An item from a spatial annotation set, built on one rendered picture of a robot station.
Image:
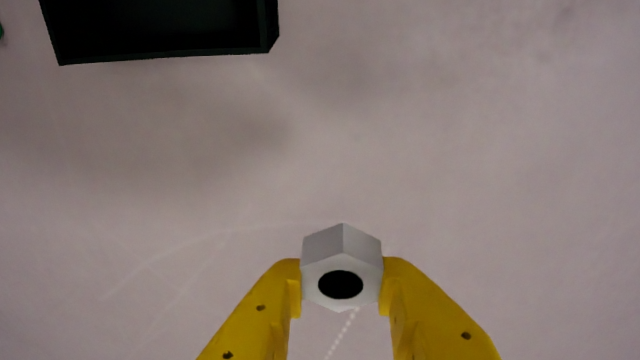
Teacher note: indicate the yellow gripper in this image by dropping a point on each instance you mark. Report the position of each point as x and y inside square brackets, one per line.
[425, 322]

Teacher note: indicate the grey hex nut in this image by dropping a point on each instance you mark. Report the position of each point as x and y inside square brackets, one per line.
[341, 268]

